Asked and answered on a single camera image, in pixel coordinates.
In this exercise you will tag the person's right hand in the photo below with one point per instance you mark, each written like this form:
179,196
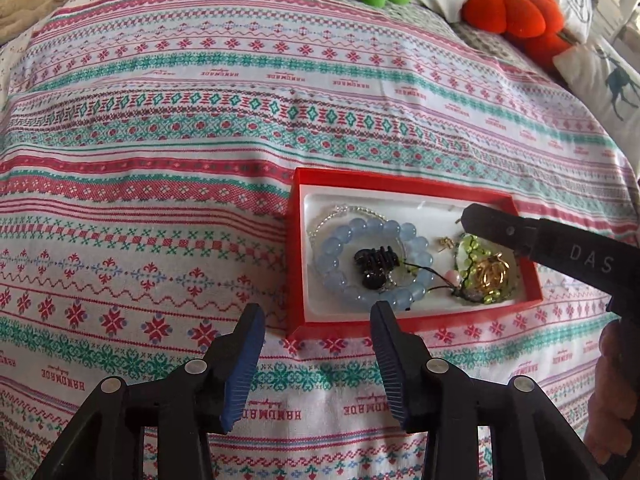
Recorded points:
617,385

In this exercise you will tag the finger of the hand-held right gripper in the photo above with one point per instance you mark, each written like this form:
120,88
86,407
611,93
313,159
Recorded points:
500,232

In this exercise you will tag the black hair claw clip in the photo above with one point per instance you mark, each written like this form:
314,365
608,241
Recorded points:
372,265

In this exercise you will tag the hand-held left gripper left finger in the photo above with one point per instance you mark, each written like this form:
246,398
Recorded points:
245,375

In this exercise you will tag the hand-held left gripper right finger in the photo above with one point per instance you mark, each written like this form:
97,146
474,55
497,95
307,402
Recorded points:
390,365

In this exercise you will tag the stack of books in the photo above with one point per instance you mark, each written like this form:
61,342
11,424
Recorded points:
607,0

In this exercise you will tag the small gold earring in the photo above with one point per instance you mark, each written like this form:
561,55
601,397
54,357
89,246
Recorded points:
445,244

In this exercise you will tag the orange pumpkin plush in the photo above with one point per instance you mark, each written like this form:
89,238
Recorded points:
510,10

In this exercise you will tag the patterned knit bedspread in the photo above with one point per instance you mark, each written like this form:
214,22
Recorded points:
150,160

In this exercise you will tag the red jewelry box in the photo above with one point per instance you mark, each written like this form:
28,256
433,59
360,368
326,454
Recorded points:
295,260

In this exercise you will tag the white pillow with deer print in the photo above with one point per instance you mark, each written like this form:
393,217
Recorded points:
610,85

